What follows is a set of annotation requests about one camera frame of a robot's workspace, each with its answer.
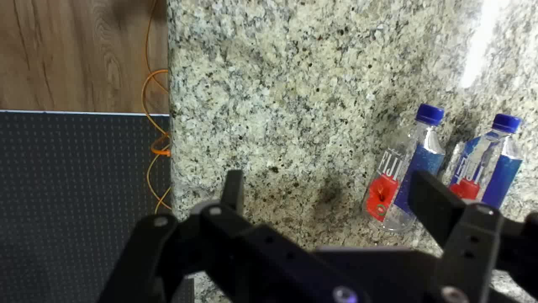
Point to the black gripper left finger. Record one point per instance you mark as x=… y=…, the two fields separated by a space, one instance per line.
x=269 y=253

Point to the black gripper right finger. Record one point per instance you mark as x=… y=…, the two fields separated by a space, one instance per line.
x=471 y=241

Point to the clear blue-capped water bottle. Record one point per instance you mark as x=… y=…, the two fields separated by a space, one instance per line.
x=504 y=169
x=417 y=160

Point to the black perforated mat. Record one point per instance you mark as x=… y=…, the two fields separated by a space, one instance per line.
x=67 y=212

